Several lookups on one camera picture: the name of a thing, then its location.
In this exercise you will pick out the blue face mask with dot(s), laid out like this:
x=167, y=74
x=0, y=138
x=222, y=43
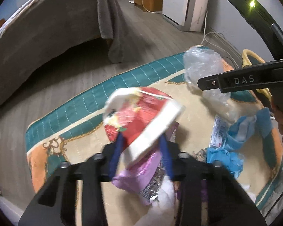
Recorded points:
x=240, y=136

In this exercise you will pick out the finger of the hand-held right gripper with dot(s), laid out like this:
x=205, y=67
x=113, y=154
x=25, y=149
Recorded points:
x=245, y=81

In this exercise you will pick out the crumpled blue glove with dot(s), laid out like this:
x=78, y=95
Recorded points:
x=221, y=155

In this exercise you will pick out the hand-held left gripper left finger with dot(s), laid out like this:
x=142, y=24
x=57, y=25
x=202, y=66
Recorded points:
x=116, y=153

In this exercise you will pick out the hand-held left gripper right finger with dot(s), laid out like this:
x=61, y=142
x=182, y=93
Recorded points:
x=166, y=157

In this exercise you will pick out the yellow trash bin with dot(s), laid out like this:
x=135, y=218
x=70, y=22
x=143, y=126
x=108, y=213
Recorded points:
x=247, y=61

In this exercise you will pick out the white air purifier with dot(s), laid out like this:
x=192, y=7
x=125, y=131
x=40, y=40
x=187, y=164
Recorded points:
x=174, y=2

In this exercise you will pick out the bed with grey blanket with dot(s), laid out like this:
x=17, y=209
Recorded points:
x=49, y=28

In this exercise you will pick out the clear plastic bag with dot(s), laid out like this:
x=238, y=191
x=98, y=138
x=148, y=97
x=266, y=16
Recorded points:
x=202, y=61

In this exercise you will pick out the clear packet with white label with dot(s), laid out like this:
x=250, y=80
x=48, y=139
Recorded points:
x=218, y=131

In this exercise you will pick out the teal and orange patterned mat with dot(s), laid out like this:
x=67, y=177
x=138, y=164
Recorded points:
x=89, y=113

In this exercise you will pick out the white tissue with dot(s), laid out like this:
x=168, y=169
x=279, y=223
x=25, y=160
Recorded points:
x=166, y=193

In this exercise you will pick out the red and white noodle cup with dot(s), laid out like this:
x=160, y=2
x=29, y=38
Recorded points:
x=141, y=113

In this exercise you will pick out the purple snack wrapper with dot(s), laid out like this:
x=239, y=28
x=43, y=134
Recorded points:
x=141, y=171

